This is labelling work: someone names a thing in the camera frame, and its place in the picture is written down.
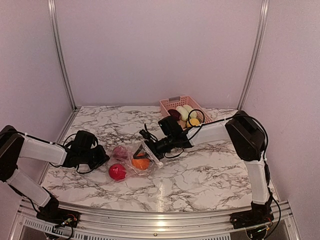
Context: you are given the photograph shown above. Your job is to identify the clear zip top bag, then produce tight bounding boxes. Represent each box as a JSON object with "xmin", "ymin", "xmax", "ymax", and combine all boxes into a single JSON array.
[{"xmin": 107, "ymin": 142, "xmax": 164, "ymax": 182}]

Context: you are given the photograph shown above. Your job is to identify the right aluminium frame post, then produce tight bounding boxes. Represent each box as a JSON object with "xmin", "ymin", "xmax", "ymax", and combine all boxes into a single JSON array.
[{"xmin": 237, "ymin": 0, "xmax": 270, "ymax": 110}]

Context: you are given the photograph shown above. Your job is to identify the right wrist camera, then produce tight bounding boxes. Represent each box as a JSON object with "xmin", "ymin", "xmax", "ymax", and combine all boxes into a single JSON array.
[{"xmin": 139, "ymin": 124, "xmax": 158, "ymax": 142}]

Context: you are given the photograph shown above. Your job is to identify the dark purple fake vegetable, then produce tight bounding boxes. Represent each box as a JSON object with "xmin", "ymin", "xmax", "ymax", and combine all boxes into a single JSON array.
[{"xmin": 167, "ymin": 109, "xmax": 181, "ymax": 121}]

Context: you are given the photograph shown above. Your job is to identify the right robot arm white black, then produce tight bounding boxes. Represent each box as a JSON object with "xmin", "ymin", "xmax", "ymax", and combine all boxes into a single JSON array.
[{"xmin": 133, "ymin": 110, "xmax": 275, "ymax": 229}]

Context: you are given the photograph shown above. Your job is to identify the orange fake fruit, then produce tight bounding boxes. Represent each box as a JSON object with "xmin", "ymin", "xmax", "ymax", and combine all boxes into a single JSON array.
[{"xmin": 131, "ymin": 158, "xmax": 151, "ymax": 171}]

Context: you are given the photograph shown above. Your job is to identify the dark red fake fruit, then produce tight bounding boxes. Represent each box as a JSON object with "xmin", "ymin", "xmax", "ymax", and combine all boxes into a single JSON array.
[{"xmin": 111, "ymin": 146, "xmax": 128, "ymax": 159}]

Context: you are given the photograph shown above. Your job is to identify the white fake cabbage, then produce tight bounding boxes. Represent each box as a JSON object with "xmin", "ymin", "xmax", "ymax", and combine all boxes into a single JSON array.
[
  {"xmin": 183, "ymin": 104, "xmax": 198, "ymax": 119},
  {"xmin": 176, "ymin": 106, "xmax": 189, "ymax": 122}
]

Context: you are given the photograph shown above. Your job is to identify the aluminium frame post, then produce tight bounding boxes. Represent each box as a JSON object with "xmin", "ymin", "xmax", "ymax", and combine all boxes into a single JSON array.
[
  {"xmin": 47, "ymin": 0, "xmax": 77, "ymax": 112},
  {"xmin": 237, "ymin": 0, "xmax": 270, "ymax": 110}
]

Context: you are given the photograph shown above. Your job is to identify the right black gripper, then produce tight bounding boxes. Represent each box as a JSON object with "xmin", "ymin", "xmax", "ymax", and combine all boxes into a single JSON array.
[{"xmin": 134, "ymin": 134, "xmax": 176, "ymax": 162}]

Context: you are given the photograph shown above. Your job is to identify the front aluminium rail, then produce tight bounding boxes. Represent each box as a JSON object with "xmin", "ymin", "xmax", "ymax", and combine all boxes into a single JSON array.
[{"xmin": 9, "ymin": 198, "xmax": 301, "ymax": 240}]

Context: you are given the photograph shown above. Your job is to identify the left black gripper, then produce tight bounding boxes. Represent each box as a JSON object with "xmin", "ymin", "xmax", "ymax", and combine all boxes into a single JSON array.
[{"xmin": 79, "ymin": 144, "xmax": 109, "ymax": 170}]

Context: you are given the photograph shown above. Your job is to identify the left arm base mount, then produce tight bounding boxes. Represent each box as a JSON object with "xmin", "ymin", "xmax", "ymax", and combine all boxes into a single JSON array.
[{"xmin": 36, "ymin": 207, "xmax": 80, "ymax": 228}]

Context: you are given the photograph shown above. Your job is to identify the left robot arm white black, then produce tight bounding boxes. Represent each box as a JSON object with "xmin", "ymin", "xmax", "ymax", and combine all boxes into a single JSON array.
[{"xmin": 0, "ymin": 125, "xmax": 110, "ymax": 223}]

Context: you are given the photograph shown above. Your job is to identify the pink perforated plastic basket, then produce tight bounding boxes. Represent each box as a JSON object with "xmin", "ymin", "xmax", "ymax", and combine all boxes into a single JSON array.
[{"xmin": 159, "ymin": 95, "xmax": 213, "ymax": 129}]

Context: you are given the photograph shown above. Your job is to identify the yellow fake fruit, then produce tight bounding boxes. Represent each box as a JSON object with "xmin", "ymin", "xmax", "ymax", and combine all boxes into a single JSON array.
[{"xmin": 189, "ymin": 118, "xmax": 200, "ymax": 126}]

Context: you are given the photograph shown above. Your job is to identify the left aluminium frame post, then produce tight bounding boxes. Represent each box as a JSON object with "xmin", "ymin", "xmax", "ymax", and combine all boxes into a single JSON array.
[{"xmin": 47, "ymin": 0, "xmax": 77, "ymax": 112}]

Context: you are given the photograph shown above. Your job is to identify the red fake apple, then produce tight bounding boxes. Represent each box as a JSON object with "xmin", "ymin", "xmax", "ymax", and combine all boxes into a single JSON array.
[{"xmin": 108, "ymin": 163, "xmax": 127, "ymax": 181}]

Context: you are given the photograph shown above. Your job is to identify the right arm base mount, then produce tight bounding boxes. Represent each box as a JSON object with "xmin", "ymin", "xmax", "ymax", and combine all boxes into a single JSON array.
[{"xmin": 230, "ymin": 209, "xmax": 274, "ymax": 229}]

